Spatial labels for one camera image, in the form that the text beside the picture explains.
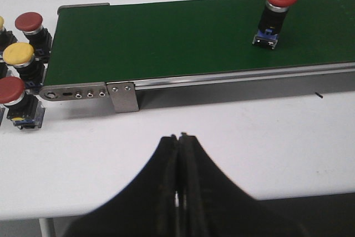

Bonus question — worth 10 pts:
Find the yellow push button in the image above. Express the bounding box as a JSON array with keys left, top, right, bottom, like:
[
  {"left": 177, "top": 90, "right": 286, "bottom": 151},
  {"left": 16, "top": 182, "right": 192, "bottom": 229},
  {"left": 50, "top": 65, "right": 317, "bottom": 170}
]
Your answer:
[
  {"left": 0, "top": 16, "right": 17, "bottom": 51},
  {"left": 3, "top": 42, "right": 45, "bottom": 88}
]

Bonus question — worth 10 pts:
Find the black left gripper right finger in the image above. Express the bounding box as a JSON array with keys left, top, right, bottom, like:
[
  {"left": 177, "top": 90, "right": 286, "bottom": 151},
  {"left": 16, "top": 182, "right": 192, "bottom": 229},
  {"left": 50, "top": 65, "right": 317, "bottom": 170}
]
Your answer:
[{"left": 177, "top": 133, "right": 308, "bottom": 236}]

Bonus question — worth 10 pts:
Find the green conveyor belt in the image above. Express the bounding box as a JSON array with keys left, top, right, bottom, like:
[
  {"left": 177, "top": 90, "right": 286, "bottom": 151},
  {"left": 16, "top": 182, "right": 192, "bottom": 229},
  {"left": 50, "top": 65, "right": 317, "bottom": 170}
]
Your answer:
[{"left": 39, "top": 0, "right": 354, "bottom": 113}]

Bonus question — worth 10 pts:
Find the red push button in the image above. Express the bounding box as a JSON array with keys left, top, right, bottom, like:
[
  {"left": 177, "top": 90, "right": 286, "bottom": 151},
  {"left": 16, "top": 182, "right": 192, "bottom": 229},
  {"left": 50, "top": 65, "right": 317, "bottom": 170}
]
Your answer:
[
  {"left": 252, "top": 0, "right": 297, "bottom": 49},
  {"left": 15, "top": 12, "right": 52, "bottom": 63},
  {"left": 1, "top": 76, "right": 45, "bottom": 130}
]

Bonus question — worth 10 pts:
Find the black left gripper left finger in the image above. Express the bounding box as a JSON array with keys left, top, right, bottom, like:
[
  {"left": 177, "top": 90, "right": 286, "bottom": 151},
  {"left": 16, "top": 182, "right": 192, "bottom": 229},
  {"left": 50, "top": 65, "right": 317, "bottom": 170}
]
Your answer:
[{"left": 65, "top": 135, "right": 177, "bottom": 236}]

